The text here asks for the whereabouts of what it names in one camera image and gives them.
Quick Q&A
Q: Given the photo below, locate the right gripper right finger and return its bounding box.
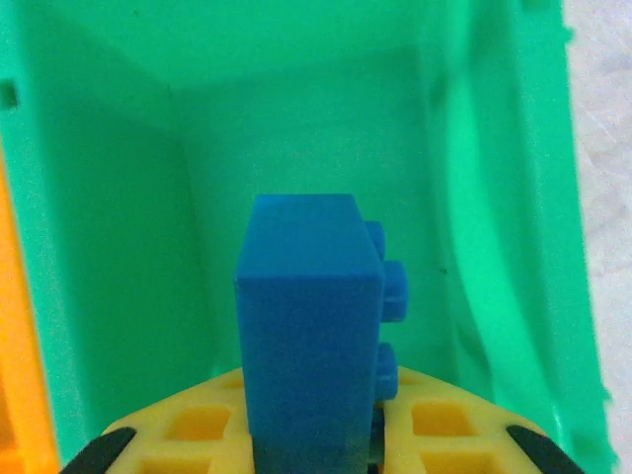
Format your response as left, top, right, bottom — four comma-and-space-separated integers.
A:
369, 363, 592, 474

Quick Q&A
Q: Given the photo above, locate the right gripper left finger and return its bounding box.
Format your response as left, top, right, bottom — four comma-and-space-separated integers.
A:
58, 367, 256, 474

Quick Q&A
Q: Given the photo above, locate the blue lego brick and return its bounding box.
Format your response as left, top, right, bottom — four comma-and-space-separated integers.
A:
232, 193, 410, 474

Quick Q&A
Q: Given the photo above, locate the green plastic bin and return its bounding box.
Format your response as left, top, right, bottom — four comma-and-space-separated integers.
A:
0, 0, 624, 474

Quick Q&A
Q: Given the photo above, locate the yellow plastic bin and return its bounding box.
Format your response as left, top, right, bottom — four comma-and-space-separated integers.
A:
0, 137, 61, 474

